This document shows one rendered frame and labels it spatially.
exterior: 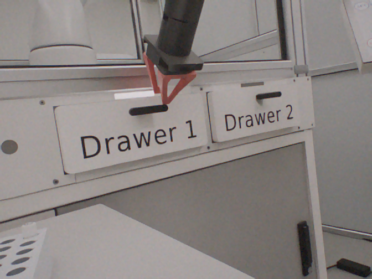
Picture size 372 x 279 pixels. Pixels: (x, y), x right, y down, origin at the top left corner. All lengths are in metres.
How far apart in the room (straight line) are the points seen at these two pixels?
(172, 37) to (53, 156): 0.27
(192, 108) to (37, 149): 0.30
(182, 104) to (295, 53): 0.42
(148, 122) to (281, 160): 0.43
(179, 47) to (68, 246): 0.32
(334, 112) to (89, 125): 1.76
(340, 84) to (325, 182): 0.62
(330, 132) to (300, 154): 1.21
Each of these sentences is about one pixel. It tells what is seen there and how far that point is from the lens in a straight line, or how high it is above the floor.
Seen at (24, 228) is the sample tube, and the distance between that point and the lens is 0.35.
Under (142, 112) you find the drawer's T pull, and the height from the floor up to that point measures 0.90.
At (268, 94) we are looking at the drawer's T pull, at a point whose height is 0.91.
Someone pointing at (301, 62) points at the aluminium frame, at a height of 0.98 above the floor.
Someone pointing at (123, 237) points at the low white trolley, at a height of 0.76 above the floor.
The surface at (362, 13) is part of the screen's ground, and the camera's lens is 1.20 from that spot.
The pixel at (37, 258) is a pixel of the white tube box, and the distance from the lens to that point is 0.29.
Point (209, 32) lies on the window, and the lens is 0.76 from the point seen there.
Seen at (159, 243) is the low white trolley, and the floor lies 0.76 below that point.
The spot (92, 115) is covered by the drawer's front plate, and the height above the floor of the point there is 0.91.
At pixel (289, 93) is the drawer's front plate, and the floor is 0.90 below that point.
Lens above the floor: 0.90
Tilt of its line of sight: 5 degrees down
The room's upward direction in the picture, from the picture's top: 7 degrees counter-clockwise
